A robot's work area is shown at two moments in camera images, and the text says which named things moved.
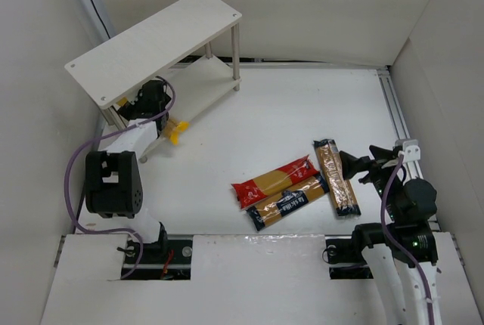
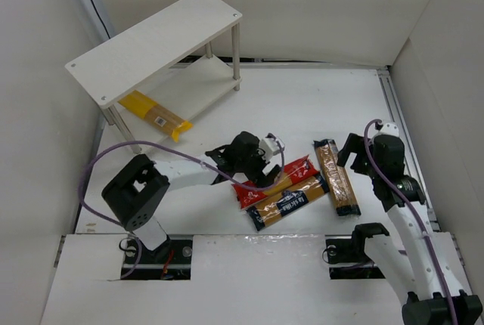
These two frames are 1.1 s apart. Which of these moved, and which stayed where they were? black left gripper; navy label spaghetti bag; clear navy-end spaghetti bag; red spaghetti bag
Moved: black left gripper
Stayed: navy label spaghetti bag; red spaghetti bag; clear navy-end spaghetti bag
